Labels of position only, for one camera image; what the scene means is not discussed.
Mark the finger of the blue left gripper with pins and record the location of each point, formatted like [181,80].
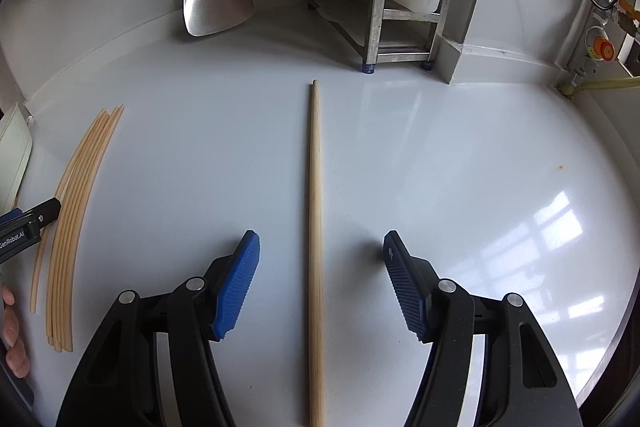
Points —
[17,212]
[43,214]

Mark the white round basin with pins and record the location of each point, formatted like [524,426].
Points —
[15,150]

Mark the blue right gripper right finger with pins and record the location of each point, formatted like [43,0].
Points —
[412,280]

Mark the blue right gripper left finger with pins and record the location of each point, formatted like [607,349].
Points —
[231,278]

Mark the left human hand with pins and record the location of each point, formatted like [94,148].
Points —
[16,355]

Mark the red gas valve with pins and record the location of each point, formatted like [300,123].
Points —
[598,46]

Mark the wooden chopstick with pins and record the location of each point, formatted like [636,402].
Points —
[70,266]
[81,186]
[54,250]
[315,263]
[59,192]
[67,256]

